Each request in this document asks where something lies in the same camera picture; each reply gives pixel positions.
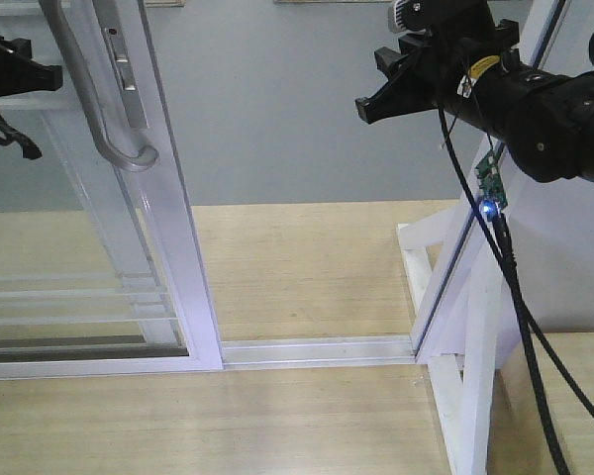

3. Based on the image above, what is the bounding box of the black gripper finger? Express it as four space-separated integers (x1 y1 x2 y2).
0 36 63 97

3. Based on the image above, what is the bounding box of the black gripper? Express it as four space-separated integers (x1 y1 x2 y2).
354 19 520 124

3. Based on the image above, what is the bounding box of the grey metal door handle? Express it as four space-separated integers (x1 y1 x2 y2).
39 0 158 172

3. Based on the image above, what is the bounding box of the white framed sliding glass door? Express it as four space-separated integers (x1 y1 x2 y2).
0 1 223 380

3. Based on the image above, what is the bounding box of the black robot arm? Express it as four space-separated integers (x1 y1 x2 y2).
355 20 594 183

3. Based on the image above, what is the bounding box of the aluminium floor door track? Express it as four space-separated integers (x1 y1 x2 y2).
222 334 416 370

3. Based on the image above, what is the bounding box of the green circuit board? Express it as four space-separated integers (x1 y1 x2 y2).
474 150 508 211

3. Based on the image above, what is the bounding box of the wooden platform base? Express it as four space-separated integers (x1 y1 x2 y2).
0 200 448 474

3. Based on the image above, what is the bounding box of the light wooden box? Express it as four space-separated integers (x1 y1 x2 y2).
487 332 594 474

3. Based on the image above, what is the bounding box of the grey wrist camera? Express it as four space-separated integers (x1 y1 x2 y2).
387 0 490 33

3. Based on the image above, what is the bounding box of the black thick cable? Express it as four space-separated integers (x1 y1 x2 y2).
435 103 573 475

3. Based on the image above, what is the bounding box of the white triangular support bracket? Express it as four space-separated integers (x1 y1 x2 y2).
397 202 503 474

